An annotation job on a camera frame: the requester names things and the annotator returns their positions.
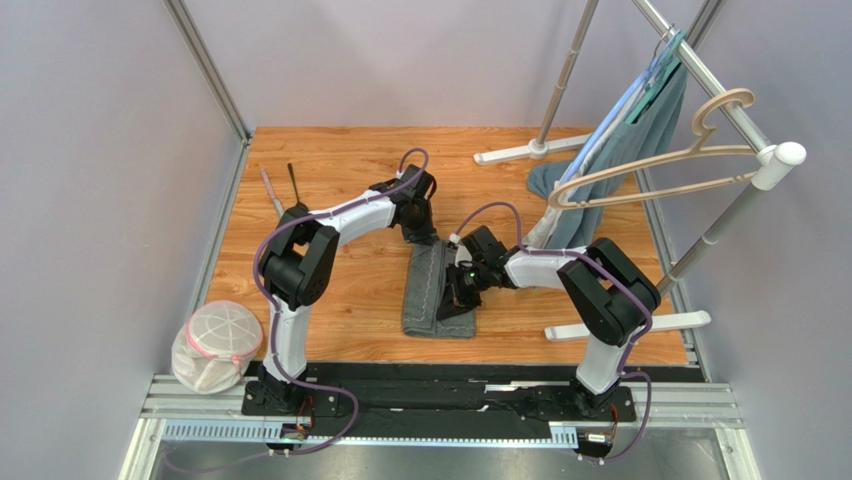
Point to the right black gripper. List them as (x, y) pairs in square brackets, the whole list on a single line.
[(458, 288)]

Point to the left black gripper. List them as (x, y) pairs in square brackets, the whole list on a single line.
[(426, 234)]

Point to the grey stitched cloth napkin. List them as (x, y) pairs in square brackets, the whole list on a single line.
[(423, 293)]

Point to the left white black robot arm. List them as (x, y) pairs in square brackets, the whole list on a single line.
[(297, 261)]

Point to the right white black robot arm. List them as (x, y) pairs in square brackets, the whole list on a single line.
[(613, 297)]

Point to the black spoon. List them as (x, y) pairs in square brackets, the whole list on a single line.
[(297, 197)]

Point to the white mesh laundry bag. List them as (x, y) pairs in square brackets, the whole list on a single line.
[(212, 351)]

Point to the teal hanging garment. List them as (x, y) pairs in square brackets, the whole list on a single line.
[(649, 135)]

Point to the blue clothes hanger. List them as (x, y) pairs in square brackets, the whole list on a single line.
[(641, 93)]

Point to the metal clothes rack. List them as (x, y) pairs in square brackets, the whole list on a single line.
[(720, 127)]

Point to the pink handled knife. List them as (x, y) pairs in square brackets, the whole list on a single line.
[(278, 206)]

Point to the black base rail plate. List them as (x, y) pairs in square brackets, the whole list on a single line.
[(434, 401)]

